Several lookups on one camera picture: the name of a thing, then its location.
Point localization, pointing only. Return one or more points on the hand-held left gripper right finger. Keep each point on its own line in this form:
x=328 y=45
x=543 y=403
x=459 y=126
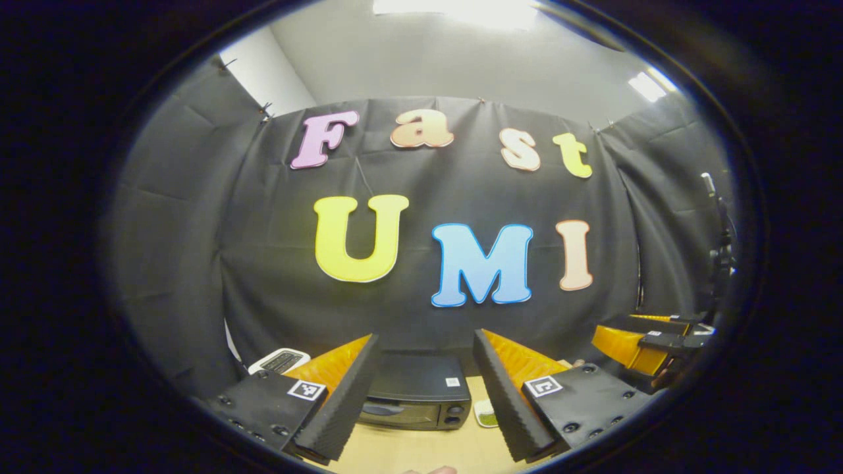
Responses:
x=510 y=401

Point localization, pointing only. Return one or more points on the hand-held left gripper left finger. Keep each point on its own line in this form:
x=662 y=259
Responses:
x=342 y=401

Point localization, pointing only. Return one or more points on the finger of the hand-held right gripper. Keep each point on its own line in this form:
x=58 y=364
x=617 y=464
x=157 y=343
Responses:
x=625 y=349
x=652 y=324

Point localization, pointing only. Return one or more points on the black electric oven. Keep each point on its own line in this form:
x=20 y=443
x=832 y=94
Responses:
x=418 y=385

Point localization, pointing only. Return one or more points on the white divided bean tray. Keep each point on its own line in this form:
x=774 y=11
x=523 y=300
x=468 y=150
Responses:
x=487 y=418

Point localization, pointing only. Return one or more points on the white countertop appliance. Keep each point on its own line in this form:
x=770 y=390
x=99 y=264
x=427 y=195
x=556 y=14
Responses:
x=280 y=361

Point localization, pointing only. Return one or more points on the small ceiling light panel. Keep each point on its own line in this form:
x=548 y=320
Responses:
x=649 y=85

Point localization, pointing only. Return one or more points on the large ceiling light panel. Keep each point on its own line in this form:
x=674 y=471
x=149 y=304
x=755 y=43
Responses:
x=461 y=12

